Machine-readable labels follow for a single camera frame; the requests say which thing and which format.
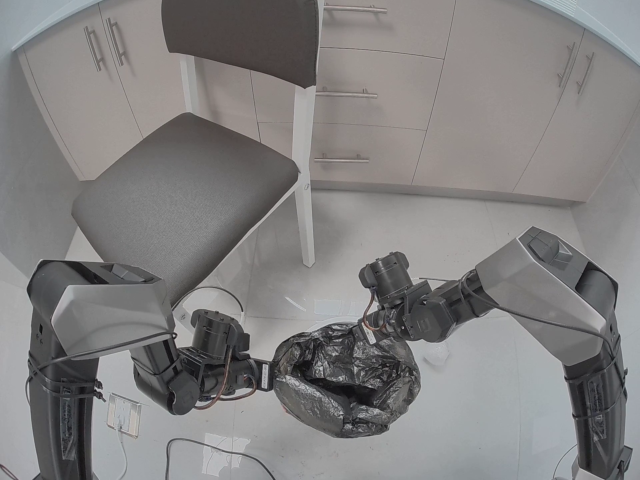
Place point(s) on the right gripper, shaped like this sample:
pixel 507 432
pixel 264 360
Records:
pixel 375 328

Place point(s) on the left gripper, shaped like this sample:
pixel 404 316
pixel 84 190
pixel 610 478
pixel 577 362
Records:
pixel 257 377

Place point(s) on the black plastic bag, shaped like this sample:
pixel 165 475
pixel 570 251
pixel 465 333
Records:
pixel 310 393

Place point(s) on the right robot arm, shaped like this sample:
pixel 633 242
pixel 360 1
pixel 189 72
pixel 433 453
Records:
pixel 525 288

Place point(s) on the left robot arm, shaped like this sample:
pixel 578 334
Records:
pixel 110 313

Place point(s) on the crumpled white paper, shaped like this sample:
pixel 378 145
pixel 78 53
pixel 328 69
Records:
pixel 436 357

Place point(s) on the grey padded white chair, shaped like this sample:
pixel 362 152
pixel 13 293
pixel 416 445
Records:
pixel 190 193

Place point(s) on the beige cabinet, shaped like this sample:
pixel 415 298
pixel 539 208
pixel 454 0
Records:
pixel 475 93

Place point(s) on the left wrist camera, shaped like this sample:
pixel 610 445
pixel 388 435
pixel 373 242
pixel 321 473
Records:
pixel 243 343

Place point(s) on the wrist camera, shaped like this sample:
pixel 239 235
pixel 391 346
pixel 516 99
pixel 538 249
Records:
pixel 366 275
pixel 243 343

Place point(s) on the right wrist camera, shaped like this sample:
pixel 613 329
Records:
pixel 366 275

